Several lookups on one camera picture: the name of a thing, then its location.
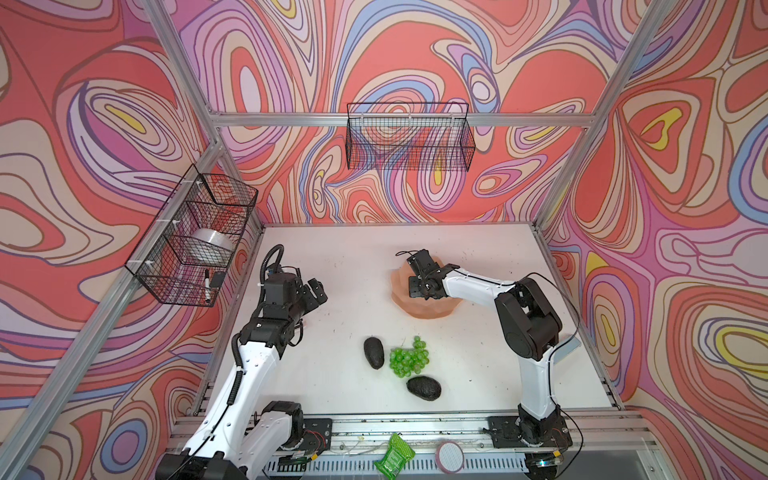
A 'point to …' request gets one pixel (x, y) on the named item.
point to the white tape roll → (213, 240)
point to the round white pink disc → (450, 457)
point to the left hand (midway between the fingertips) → (313, 288)
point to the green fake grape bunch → (405, 362)
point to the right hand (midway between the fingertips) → (422, 292)
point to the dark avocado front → (424, 387)
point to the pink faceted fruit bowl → (419, 307)
